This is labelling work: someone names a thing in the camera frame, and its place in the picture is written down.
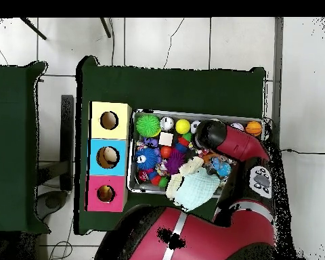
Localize purple spiky toy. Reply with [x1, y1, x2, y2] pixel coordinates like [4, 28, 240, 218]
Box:
[165, 149, 187, 175]

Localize orange basketball toy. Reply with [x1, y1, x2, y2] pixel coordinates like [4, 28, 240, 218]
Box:
[245, 121, 263, 137]

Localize yellow ball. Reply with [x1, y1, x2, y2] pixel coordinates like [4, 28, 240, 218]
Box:
[175, 118, 191, 135]

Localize mint green cloth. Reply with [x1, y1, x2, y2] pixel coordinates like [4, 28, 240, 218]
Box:
[173, 170, 222, 213]

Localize black flat panel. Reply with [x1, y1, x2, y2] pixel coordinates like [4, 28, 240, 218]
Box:
[60, 94, 75, 192]

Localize wooden box three holes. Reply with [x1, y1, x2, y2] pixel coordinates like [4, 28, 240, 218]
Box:
[86, 101, 133, 213]

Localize dark green side table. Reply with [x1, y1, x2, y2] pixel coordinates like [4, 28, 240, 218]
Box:
[0, 61, 49, 234]

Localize shallow wire mesh bin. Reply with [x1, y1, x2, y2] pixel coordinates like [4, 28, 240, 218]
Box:
[127, 110, 263, 196]

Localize dark blue spiky ball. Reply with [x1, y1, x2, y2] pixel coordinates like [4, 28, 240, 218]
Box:
[134, 148, 160, 171]

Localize black tripod leg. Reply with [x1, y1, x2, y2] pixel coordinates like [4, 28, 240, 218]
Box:
[100, 17, 112, 39]
[20, 17, 47, 41]

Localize small silver can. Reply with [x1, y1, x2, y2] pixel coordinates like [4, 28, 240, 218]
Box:
[159, 116, 175, 132]

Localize pale wooden cube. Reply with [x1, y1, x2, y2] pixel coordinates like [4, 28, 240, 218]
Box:
[158, 132, 175, 147]

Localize blue globe ball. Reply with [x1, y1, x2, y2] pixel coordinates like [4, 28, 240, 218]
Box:
[215, 160, 232, 179]

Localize plain green spiky ball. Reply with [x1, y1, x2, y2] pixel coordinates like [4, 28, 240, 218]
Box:
[135, 113, 162, 139]

